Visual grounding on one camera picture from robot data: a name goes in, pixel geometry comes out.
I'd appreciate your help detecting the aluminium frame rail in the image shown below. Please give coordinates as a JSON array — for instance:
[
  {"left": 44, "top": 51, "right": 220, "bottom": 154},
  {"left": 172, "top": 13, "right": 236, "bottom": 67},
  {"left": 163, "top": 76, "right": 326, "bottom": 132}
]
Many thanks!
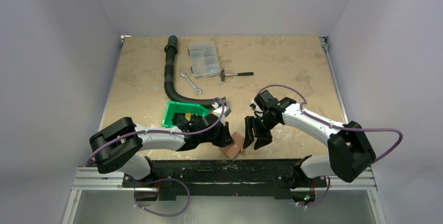
[{"left": 62, "top": 167, "right": 386, "bottom": 223}]

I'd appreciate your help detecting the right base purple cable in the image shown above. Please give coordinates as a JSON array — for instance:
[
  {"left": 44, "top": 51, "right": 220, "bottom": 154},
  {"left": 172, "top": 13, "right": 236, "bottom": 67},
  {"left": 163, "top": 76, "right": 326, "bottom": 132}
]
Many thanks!
[{"left": 294, "top": 177, "right": 331, "bottom": 209}]

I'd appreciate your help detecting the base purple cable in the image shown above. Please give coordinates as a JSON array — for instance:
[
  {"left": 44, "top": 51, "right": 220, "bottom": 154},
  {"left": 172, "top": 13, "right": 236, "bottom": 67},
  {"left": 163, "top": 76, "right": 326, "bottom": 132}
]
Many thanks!
[
  {"left": 133, "top": 177, "right": 191, "bottom": 217},
  {"left": 294, "top": 177, "right": 331, "bottom": 209}
]

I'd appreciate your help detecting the green plastic bin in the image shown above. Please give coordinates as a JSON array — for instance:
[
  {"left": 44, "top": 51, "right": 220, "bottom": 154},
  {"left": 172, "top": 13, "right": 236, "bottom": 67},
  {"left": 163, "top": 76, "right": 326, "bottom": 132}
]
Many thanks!
[{"left": 161, "top": 101, "right": 209, "bottom": 128}]

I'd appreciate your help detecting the silver open-end wrench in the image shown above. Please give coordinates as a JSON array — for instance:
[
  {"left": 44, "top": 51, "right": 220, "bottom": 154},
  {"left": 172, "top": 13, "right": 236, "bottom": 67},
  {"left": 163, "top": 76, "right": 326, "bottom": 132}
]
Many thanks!
[{"left": 180, "top": 71, "right": 203, "bottom": 95}]

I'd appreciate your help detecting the small black-handled hammer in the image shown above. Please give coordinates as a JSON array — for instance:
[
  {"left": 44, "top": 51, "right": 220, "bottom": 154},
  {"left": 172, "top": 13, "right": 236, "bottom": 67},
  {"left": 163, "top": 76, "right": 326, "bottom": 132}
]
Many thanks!
[{"left": 220, "top": 69, "right": 254, "bottom": 81}]

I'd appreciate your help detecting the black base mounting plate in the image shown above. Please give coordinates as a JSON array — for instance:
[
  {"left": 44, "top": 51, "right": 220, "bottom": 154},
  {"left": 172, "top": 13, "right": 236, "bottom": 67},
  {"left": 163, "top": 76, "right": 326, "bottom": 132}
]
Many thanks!
[{"left": 125, "top": 159, "right": 327, "bottom": 201}]

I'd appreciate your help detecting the black corrugated hose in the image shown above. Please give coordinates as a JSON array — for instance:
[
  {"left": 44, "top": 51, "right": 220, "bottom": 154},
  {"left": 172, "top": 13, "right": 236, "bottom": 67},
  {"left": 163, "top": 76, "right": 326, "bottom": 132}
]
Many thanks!
[{"left": 163, "top": 35, "right": 227, "bottom": 110}]

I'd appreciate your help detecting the clear plastic screw organizer box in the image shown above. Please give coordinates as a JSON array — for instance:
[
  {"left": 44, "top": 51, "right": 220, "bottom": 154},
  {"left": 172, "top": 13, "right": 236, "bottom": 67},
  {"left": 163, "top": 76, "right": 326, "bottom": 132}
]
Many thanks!
[{"left": 188, "top": 42, "right": 221, "bottom": 78}]

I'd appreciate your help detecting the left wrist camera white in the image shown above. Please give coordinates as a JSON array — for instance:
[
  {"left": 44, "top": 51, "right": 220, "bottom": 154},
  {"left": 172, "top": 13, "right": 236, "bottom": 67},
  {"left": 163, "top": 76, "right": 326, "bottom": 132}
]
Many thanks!
[{"left": 212, "top": 102, "right": 231, "bottom": 118}]

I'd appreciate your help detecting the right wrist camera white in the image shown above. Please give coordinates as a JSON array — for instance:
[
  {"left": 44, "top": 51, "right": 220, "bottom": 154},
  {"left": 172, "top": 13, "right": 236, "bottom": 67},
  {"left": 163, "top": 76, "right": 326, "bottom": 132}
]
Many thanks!
[{"left": 250, "top": 100, "right": 260, "bottom": 111}]

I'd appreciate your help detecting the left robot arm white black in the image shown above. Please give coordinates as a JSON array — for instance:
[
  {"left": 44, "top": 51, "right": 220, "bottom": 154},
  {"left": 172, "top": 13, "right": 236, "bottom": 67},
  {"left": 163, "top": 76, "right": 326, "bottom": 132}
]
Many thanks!
[{"left": 87, "top": 113, "right": 234, "bottom": 187}]

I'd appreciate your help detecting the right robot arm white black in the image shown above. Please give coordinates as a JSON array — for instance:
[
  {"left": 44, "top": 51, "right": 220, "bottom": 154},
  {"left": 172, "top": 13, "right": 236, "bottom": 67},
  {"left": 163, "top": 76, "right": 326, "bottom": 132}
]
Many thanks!
[{"left": 243, "top": 90, "right": 376, "bottom": 188}]

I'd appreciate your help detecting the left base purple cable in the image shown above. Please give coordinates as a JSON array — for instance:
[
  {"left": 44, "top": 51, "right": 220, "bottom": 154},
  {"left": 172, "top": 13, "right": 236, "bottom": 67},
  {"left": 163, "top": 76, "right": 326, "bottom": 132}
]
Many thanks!
[{"left": 133, "top": 177, "right": 191, "bottom": 217}]

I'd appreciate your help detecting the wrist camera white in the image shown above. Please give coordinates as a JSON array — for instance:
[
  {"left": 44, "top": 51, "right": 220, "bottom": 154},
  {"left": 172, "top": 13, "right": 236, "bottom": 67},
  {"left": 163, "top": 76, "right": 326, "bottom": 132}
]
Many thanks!
[
  {"left": 250, "top": 100, "right": 260, "bottom": 111},
  {"left": 212, "top": 102, "right": 231, "bottom": 118}
]

